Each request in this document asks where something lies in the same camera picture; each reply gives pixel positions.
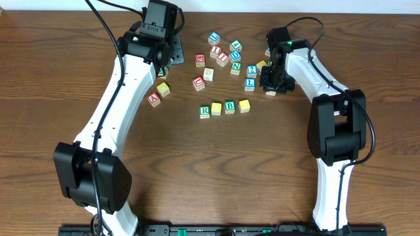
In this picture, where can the red A block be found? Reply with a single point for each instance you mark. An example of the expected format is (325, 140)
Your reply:
(154, 99)

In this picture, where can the green Z block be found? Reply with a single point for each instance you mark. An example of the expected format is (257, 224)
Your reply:
(163, 73)

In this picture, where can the red I block upper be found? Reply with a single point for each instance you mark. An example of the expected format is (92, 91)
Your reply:
(215, 51)

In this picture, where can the green 4 block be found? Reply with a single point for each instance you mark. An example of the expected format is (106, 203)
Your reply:
(236, 46)

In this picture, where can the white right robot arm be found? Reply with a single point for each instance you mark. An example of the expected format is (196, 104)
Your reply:
(336, 128)

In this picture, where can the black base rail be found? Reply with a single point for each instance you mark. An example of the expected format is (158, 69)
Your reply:
(282, 229)

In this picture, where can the yellow G block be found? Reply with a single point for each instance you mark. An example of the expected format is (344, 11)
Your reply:
(260, 65)

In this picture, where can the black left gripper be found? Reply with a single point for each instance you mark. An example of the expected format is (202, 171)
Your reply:
(177, 50)

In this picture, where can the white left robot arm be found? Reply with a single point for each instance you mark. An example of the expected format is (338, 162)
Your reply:
(90, 170)

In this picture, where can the green B block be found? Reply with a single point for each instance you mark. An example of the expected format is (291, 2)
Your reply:
(229, 107)

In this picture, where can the blue L block top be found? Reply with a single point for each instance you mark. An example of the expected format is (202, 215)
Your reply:
(214, 38)

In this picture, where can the blue l block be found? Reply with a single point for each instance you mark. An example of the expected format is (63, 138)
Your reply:
(250, 84)
(214, 38)

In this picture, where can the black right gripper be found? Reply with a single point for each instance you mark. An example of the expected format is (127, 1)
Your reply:
(264, 82)

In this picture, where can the blue 5 block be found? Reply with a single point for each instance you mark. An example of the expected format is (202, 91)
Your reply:
(267, 52)

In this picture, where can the blue 2 block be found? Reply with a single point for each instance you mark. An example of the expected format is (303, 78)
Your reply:
(252, 71)

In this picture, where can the yellow O block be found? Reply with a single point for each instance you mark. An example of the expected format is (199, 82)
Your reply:
(216, 108)
(244, 106)

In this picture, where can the green R block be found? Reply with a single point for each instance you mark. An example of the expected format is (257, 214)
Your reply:
(204, 112)

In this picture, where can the yellow C block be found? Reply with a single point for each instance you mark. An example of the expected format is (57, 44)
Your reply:
(163, 89)

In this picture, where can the green N block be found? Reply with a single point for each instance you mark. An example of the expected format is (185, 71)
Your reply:
(236, 68)

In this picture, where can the red U block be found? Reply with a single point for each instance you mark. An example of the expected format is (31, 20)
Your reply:
(198, 83)

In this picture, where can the blue T block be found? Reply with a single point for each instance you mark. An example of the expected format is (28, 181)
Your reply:
(271, 93)

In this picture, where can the blue L block lower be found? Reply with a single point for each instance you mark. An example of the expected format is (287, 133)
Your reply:
(250, 84)

